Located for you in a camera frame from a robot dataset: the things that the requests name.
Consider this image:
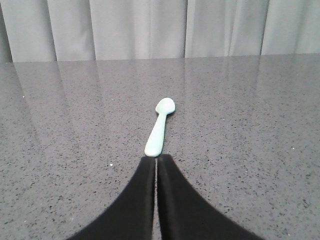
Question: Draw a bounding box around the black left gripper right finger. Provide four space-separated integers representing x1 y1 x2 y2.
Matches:
157 154 260 240

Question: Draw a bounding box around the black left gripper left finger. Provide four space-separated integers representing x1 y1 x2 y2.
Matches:
69 156 156 240

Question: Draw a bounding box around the pale green plastic spoon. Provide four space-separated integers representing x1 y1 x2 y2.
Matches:
144 97 176 157

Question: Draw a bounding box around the white curtain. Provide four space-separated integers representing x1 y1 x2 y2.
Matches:
0 0 320 63

